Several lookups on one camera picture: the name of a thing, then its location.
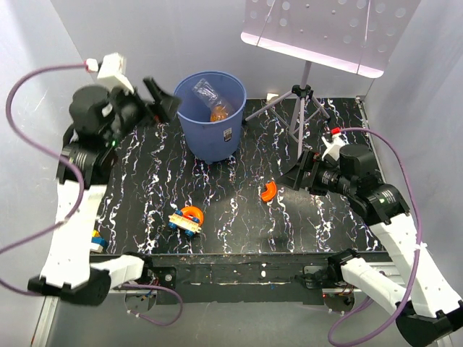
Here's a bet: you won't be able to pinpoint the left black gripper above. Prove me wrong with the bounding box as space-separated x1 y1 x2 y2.
103 77 182 146

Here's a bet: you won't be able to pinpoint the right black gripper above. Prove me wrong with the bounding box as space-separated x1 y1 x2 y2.
276 149 354 197

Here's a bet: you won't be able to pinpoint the clear plastic bottle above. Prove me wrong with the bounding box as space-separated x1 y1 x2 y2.
192 78 232 111

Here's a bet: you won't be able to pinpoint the orange juice bottle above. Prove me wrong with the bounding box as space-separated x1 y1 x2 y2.
210 99 234 122

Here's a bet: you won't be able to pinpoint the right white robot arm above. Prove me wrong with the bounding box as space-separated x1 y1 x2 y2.
277 145 462 346

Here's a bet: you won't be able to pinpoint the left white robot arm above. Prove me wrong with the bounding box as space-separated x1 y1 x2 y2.
27 77 181 306

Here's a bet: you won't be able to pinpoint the blue plastic bin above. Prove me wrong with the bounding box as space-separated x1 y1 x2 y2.
174 71 247 164

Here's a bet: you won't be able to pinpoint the orange curved track piece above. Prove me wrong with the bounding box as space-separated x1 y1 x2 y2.
260 181 278 202

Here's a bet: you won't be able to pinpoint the toy cart blue wheels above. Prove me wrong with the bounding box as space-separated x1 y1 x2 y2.
168 211 202 237

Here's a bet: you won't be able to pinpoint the blue yellow toy block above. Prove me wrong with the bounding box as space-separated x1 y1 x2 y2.
90 230 108 253

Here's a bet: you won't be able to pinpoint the lilac music stand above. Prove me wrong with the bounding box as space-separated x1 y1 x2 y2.
240 0 422 154

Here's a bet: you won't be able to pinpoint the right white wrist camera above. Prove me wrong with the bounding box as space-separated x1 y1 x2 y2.
321 127 348 162

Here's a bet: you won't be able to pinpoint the black base frame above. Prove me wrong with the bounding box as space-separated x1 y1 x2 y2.
111 249 399 308

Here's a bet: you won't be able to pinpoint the orange ring toy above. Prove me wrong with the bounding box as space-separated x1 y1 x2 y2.
180 206 204 226

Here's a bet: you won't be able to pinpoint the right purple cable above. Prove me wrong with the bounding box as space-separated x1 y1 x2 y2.
327 127 423 347

